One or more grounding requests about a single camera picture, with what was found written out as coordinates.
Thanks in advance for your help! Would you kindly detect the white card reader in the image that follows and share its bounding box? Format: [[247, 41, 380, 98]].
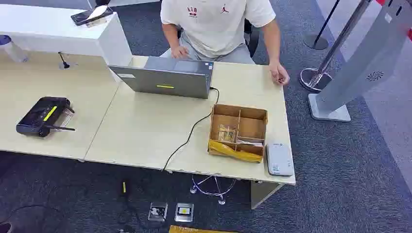
[[266, 143, 295, 177]]

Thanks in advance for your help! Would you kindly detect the wooden card box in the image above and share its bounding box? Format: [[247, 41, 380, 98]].
[[207, 103, 268, 164]]

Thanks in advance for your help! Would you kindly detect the person's right hand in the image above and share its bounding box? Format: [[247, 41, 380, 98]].
[[171, 45, 190, 60]]

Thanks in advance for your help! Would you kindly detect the clear plastic bottle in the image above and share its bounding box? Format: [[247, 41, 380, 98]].
[[0, 34, 29, 64]]

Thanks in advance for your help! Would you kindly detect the black laptop cable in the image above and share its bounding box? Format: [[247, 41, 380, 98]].
[[162, 86, 221, 172]]

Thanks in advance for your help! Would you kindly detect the person's left hand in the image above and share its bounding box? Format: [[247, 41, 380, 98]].
[[269, 62, 291, 86]]

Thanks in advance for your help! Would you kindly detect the chrome stool base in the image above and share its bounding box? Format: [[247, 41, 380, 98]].
[[189, 174, 237, 206]]

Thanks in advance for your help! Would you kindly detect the clear sleeved card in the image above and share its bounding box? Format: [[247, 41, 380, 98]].
[[218, 124, 238, 143]]

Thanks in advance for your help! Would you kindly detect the chrome barrier post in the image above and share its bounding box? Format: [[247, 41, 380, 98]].
[[299, 0, 373, 93]]

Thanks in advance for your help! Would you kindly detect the white partition cabinet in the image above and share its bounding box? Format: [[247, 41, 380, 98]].
[[0, 3, 133, 83]]

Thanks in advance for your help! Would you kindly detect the flat card in box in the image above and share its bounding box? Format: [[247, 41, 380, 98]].
[[237, 138, 265, 148]]

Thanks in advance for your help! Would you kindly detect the person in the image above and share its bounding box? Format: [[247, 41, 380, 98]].
[[160, 0, 291, 86]]

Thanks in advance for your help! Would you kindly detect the silver floor socket yellow label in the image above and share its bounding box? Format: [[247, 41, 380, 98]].
[[174, 202, 195, 223]]

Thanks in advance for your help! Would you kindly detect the person's hand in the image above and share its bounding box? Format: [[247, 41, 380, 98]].
[[171, 45, 190, 60], [269, 62, 291, 86]]

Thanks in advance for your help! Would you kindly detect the grey kiosk stand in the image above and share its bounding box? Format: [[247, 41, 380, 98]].
[[308, 0, 412, 122]]

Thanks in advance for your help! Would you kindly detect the yellow cardboard piece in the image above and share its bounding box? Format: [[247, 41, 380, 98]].
[[169, 225, 239, 233]]

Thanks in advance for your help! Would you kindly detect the white desk leg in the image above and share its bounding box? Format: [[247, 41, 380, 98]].
[[250, 180, 285, 210]]

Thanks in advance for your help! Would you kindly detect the black remote controller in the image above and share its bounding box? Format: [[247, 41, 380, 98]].
[[16, 96, 76, 138]]

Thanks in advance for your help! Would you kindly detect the grey laptop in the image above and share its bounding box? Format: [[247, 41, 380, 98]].
[[108, 56, 215, 100]]

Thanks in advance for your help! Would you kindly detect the yellow tape strip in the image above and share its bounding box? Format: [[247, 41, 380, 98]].
[[207, 139, 263, 163]]

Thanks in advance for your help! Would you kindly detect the black smartphone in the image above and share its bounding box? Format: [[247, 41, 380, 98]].
[[70, 6, 114, 26]]

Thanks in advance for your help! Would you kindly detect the black barrier post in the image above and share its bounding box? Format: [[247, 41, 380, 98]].
[[303, 0, 341, 50]]

